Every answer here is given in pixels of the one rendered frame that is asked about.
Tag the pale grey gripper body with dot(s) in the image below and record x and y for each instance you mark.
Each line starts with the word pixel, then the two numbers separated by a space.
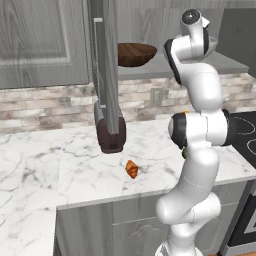
pixel 213 44

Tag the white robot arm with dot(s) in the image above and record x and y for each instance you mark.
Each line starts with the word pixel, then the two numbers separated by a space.
pixel 200 93

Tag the brown wooden bowl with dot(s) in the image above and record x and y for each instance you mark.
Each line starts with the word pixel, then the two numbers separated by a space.
pixel 135 55

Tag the green avocado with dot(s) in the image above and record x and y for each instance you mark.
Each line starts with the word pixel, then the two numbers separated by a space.
pixel 184 153

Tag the brown croissant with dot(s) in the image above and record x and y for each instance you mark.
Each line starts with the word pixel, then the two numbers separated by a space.
pixel 132 169

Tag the dark grey cupboard door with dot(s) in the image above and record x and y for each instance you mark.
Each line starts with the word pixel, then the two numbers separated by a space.
pixel 238 36

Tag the grey cupboard shelf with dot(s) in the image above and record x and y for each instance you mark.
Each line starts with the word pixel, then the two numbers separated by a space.
pixel 156 68

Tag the black hob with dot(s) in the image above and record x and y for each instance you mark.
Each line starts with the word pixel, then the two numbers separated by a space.
pixel 245 136

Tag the grey open cupboard door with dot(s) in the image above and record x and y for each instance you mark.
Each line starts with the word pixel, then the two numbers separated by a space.
pixel 108 66

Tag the dark brown toaster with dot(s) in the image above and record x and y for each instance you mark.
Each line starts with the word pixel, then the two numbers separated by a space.
pixel 110 140

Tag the grey panelled cupboard door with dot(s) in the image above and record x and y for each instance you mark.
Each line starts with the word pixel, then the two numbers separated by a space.
pixel 40 43

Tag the grey drawer front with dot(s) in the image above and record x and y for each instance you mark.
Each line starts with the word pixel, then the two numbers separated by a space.
pixel 136 208

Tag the black oven door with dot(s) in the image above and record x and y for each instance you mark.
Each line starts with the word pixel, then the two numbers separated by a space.
pixel 245 223

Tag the grey base cupboard door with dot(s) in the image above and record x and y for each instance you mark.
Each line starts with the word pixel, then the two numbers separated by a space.
pixel 140 238

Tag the grey base cupboard side panel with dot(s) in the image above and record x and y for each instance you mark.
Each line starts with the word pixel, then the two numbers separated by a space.
pixel 85 231

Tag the grey wall outlet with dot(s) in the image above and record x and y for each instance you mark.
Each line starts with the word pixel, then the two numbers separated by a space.
pixel 156 96

